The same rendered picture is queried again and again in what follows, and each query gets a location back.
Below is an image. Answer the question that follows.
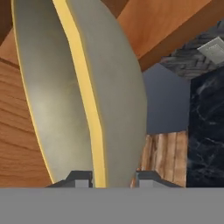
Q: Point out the grey bowl with yellow rim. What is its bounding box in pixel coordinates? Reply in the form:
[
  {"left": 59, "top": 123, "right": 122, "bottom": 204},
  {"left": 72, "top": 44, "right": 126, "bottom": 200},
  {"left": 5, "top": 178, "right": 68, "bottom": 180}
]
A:
[{"left": 10, "top": 0, "right": 148, "bottom": 189}]

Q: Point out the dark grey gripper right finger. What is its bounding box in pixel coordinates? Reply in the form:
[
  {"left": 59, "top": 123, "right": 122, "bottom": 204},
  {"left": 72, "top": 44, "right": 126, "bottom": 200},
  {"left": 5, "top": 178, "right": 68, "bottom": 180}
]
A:
[{"left": 136, "top": 171, "right": 184, "bottom": 189}]

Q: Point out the wooden cabinet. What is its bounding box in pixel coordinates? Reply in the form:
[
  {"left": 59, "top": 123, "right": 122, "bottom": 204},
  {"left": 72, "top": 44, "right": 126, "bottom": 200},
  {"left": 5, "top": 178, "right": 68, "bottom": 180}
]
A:
[{"left": 0, "top": 0, "right": 224, "bottom": 189}]

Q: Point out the grey wall socket plate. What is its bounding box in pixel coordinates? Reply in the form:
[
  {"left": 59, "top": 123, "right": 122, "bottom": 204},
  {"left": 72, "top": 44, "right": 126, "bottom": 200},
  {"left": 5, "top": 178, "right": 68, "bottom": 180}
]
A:
[{"left": 197, "top": 36, "right": 224, "bottom": 65}]

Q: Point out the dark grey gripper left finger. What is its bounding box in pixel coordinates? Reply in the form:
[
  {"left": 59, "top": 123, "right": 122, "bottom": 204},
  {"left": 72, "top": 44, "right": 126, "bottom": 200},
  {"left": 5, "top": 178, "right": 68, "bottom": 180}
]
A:
[{"left": 45, "top": 170, "right": 94, "bottom": 189}]

